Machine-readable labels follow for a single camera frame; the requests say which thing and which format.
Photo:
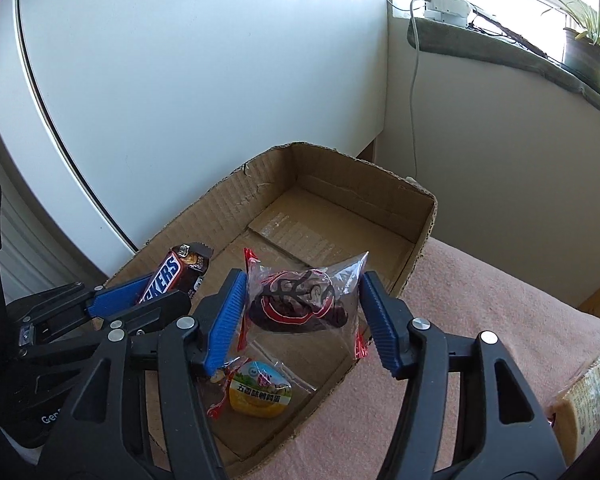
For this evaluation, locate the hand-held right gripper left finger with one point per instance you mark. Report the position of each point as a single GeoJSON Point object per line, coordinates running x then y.
{"type": "Point", "coordinates": [225, 320]}

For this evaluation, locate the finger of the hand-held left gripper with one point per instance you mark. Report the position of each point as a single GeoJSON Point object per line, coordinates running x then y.
{"type": "Point", "coordinates": [155, 307]}
{"type": "Point", "coordinates": [115, 297]}

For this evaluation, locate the grey windowsill cloth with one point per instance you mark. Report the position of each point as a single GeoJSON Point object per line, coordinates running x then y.
{"type": "Point", "coordinates": [480, 55]}

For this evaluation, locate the cardboard box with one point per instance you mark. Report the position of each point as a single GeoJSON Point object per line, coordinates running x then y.
{"type": "Point", "coordinates": [330, 220]}

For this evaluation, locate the white power adapter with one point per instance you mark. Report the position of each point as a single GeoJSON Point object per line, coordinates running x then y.
{"type": "Point", "coordinates": [447, 7]}

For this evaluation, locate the yellow egg snack packet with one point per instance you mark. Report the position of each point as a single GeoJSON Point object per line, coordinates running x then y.
{"type": "Point", "coordinates": [260, 392]}

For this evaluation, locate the large potted plant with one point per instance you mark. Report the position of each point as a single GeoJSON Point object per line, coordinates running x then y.
{"type": "Point", "coordinates": [585, 57]}

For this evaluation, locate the white wardrobe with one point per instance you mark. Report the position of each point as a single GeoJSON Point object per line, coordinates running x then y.
{"type": "Point", "coordinates": [180, 85]}

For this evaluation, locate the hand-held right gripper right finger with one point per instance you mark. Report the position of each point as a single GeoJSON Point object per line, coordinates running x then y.
{"type": "Point", "coordinates": [385, 330]}

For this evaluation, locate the brown chocolate bar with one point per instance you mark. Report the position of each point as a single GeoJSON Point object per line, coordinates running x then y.
{"type": "Point", "coordinates": [172, 267]}

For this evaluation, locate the pink blanket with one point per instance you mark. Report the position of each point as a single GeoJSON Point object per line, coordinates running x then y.
{"type": "Point", "coordinates": [455, 290]}

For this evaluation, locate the dark brown stick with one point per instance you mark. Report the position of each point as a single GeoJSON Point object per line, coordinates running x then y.
{"type": "Point", "coordinates": [510, 35]}

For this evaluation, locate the clear packet of dark snack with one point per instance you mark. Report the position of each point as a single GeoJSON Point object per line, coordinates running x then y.
{"type": "Point", "coordinates": [300, 300]}

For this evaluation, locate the clear packet of bread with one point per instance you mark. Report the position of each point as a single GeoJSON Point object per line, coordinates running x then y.
{"type": "Point", "coordinates": [585, 405]}

